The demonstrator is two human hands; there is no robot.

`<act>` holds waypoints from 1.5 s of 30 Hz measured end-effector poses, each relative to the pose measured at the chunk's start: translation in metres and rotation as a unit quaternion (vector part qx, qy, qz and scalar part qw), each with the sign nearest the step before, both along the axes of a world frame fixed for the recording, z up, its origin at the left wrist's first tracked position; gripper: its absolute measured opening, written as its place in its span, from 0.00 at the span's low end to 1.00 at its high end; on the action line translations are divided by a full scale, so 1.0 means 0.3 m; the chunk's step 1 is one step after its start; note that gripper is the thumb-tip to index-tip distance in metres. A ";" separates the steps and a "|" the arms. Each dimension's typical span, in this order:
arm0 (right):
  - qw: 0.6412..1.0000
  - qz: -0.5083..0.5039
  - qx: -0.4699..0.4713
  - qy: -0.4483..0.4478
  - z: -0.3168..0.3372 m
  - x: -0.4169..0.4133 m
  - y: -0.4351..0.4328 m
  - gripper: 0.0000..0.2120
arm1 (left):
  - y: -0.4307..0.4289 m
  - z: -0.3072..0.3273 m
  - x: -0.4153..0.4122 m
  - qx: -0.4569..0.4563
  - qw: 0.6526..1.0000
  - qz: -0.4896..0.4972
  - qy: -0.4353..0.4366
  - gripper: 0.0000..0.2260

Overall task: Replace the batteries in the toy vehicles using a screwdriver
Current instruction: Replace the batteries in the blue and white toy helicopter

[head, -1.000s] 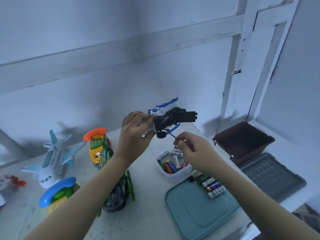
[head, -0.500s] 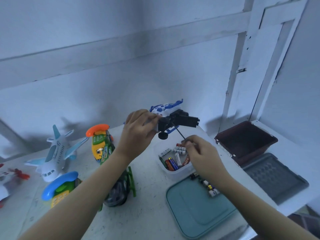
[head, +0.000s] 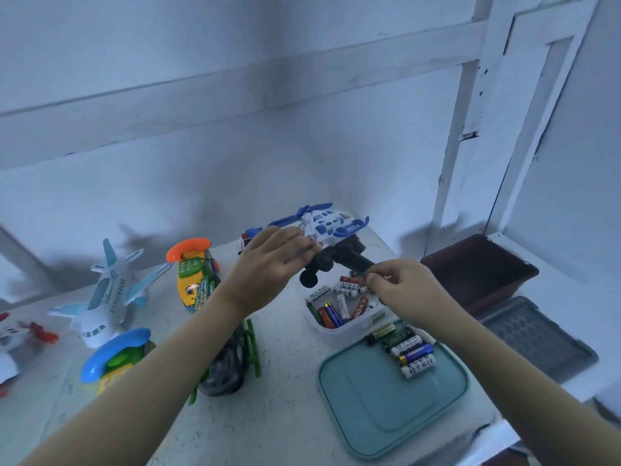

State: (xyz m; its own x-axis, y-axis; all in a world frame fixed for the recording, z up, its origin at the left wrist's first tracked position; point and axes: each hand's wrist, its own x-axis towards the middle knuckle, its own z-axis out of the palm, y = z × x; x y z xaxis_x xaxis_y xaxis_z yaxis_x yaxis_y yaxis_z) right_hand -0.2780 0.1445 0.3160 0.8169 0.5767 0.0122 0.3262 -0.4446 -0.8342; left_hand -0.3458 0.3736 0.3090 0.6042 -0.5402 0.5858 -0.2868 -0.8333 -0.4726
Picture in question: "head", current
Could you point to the person's left hand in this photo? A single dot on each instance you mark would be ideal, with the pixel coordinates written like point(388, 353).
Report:
point(262, 272)

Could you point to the person's right hand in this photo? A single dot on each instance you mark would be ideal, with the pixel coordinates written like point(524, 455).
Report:
point(412, 296)

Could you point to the pile of batteries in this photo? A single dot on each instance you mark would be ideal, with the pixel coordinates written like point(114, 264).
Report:
point(407, 349)

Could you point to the dark brown storage box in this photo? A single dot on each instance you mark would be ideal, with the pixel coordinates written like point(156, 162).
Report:
point(480, 272)

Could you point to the yellow orange toy car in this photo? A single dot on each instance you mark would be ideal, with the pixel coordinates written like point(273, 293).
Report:
point(189, 272)

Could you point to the white blue toy vehicle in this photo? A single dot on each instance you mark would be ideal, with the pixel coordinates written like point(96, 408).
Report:
point(325, 233)

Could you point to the heap of mixed batteries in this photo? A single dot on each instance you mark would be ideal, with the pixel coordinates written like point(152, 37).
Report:
point(335, 305)

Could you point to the clear plastic container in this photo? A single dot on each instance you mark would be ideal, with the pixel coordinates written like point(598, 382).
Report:
point(340, 330)

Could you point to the dark green toy helicopter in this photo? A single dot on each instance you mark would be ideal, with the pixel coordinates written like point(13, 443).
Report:
point(228, 369)

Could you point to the teal container lid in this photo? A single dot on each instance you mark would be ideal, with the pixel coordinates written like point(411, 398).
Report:
point(378, 412)

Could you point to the grey storage box lid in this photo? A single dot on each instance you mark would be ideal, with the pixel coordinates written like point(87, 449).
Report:
point(539, 335)

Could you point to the white toy airplane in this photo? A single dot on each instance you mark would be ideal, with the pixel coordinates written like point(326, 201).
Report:
point(112, 296)

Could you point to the green orange toy car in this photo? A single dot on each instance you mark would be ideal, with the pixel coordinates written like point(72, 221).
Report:
point(112, 354)

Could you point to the red white toy vehicle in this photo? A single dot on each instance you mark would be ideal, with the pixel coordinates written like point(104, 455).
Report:
point(17, 346)

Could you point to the person's right forearm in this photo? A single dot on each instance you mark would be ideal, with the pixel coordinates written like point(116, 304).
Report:
point(534, 393)

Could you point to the white wooden table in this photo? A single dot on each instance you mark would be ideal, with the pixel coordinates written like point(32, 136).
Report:
point(272, 422)

